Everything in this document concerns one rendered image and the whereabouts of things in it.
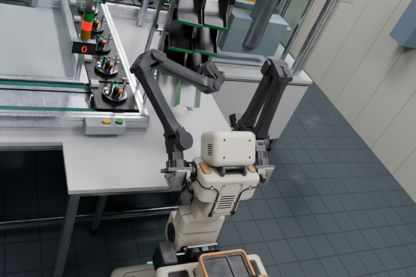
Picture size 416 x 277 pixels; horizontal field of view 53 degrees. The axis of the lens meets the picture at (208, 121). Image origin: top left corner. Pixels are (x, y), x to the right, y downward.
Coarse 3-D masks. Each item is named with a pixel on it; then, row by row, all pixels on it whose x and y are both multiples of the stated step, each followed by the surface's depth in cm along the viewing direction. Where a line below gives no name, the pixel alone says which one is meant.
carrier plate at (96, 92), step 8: (96, 88) 236; (128, 88) 246; (96, 96) 230; (128, 96) 240; (96, 104) 225; (104, 104) 227; (112, 104) 230; (120, 104) 232; (128, 104) 234; (136, 104) 237; (136, 112) 234
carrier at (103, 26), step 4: (96, 16) 286; (92, 24) 283; (100, 24) 290; (104, 24) 296; (92, 28) 282; (100, 28) 285; (104, 28) 287; (108, 28) 293; (92, 32) 280; (96, 32) 281; (100, 32) 283; (104, 32) 287; (108, 32) 289; (92, 36) 278; (96, 36) 279; (100, 36) 281; (104, 36) 282; (112, 36) 286
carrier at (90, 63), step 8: (88, 56) 254; (104, 56) 251; (88, 64) 251; (96, 64) 251; (104, 64) 253; (120, 64) 263; (88, 72) 245; (96, 72) 248; (104, 72) 247; (112, 72) 250; (120, 72) 256; (104, 80) 244; (120, 80) 249; (128, 80) 252
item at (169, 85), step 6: (156, 72) 241; (156, 78) 239; (162, 78) 242; (168, 78) 243; (174, 78) 245; (162, 84) 242; (168, 84) 243; (174, 84) 244; (162, 90) 241; (168, 90) 243; (174, 90) 244; (168, 96) 243; (174, 96) 244; (168, 102) 242; (174, 102) 244
